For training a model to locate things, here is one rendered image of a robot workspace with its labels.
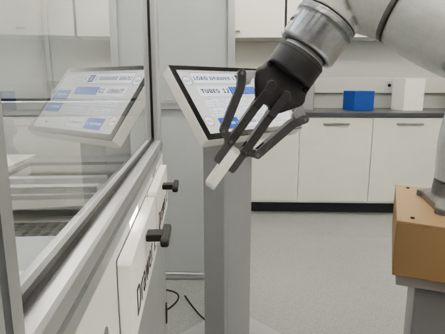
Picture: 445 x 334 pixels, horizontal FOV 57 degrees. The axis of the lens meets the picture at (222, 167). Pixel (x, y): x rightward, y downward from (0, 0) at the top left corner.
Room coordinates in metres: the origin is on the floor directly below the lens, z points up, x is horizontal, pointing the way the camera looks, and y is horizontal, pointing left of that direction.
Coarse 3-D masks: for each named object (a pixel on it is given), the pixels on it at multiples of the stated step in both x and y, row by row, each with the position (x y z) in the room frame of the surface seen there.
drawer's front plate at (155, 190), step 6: (162, 168) 1.00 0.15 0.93; (156, 174) 0.93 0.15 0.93; (162, 174) 0.94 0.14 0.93; (156, 180) 0.87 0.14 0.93; (162, 180) 0.92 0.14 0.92; (150, 186) 0.82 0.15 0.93; (156, 186) 0.82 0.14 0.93; (150, 192) 0.77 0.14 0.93; (156, 192) 0.78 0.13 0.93; (162, 192) 0.91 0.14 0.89; (156, 198) 0.77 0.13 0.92; (162, 198) 0.90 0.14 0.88; (156, 204) 0.77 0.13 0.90; (162, 204) 0.90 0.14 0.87; (156, 210) 0.77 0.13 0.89; (162, 210) 0.90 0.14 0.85; (156, 216) 0.77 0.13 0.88; (156, 222) 0.77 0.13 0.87; (162, 222) 0.89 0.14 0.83; (156, 228) 0.77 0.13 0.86
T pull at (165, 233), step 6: (168, 228) 0.61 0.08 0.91; (150, 234) 0.59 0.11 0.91; (156, 234) 0.59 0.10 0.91; (162, 234) 0.59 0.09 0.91; (168, 234) 0.59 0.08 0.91; (150, 240) 0.59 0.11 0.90; (156, 240) 0.59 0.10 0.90; (162, 240) 0.57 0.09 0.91; (168, 240) 0.57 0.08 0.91; (162, 246) 0.56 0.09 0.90
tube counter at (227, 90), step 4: (224, 88) 1.53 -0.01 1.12; (228, 88) 1.55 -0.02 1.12; (232, 88) 1.56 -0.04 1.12; (248, 88) 1.62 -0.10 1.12; (252, 88) 1.64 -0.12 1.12; (224, 92) 1.52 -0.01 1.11; (228, 92) 1.53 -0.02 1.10; (232, 92) 1.54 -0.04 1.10; (244, 92) 1.59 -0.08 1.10; (248, 92) 1.61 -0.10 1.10; (252, 92) 1.62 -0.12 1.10
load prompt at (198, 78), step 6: (192, 72) 1.48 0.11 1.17; (198, 72) 1.50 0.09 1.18; (192, 78) 1.46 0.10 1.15; (198, 78) 1.48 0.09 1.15; (204, 78) 1.50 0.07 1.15; (210, 78) 1.52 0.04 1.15; (216, 78) 1.54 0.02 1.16; (222, 78) 1.57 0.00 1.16; (228, 78) 1.59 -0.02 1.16; (234, 78) 1.61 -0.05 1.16
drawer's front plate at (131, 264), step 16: (144, 208) 0.67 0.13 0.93; (144, 224) 0.59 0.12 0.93; (128, 240) 0.52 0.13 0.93; (144, 240) 0.58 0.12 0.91; (128, 256) 0.47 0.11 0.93; (144, 256) 0.57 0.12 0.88; (128, 272) 0.45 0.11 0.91; (128, 288) 0.45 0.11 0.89; (128, 304) 0.45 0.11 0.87; (128, 320) 0.45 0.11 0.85
